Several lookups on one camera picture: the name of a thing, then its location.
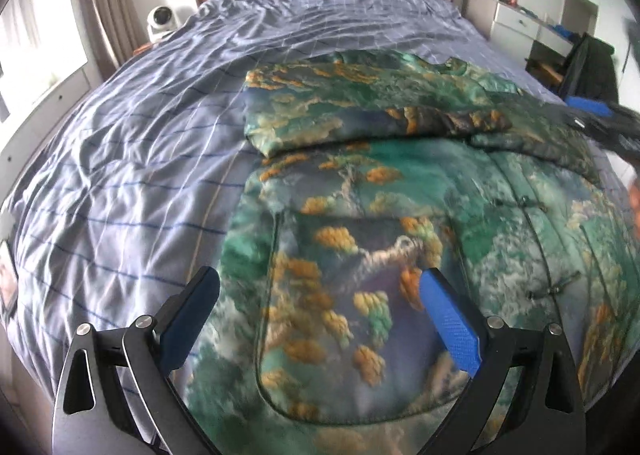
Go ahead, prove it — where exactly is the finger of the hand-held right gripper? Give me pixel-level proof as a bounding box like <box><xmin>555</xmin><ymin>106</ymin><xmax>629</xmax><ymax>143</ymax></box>
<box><xmin>547</xmin><ymin>103</ymin><xmax>640</xmax><ymax>157</ymax></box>
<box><xmin>566</xmin><ymin>96</ymin><xmax>614</xmax><ymax>118</ymax></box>

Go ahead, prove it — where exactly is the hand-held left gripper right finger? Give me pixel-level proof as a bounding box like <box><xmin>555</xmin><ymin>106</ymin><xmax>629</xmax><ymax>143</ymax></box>
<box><xmin>420</xmin><ymin>267</ymin><xmax>586</xmax><ymax>455</ymax></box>

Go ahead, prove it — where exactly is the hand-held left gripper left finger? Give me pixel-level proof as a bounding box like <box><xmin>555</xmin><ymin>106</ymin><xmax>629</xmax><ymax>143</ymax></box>
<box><xmin>52</xmin><ymin>266</ymin><xmax>221</xmax><ymax>455</ymax></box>

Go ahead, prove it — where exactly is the green printed padded jacket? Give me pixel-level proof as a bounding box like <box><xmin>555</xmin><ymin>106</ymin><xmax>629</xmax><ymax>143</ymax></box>
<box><xmin>182</xmin><ymin>49</ymin><xmax>640</xmax><ymax>441</ymax></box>

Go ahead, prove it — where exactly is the dark jacket on chair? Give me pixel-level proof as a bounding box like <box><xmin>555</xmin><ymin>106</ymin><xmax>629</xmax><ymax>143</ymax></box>
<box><xmin>562</xmin><ymin>32</ymin><xmax>621</xmax><ymax>108</ymax></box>

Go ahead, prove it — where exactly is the wooden chair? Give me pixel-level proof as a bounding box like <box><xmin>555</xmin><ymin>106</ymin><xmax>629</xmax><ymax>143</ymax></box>
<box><xmin>525</xmin><ymin>55</ymin><xmax>568</xmax><ymax>86</ymax></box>

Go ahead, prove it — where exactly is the white desk with drawers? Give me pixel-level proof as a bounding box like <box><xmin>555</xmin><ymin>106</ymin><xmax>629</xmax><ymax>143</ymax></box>
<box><xmin>462</xmin><ymin>0</ymin><xmax>581</xmax><ymax>81</ymax></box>

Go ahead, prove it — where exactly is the blue striped bed sheet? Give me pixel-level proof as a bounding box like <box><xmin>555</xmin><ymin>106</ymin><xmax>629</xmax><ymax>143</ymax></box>
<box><xmin>0</xmin><ymin>0</ymin><xmax>640</xmax><ymax>406</ymax></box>

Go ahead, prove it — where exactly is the window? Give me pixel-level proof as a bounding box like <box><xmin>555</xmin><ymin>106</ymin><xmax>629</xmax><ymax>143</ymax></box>
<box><xmin>0</xmin><ymin>0</ymin><xmax>91</xmax><ymax>121</ymax></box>

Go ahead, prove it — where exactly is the beige curtain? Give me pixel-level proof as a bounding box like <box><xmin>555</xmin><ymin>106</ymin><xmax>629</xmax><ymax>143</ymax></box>
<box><xmin>65</xmin><ymin>0</ymin><xmax>151</xmax><ymax>78</ymax></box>

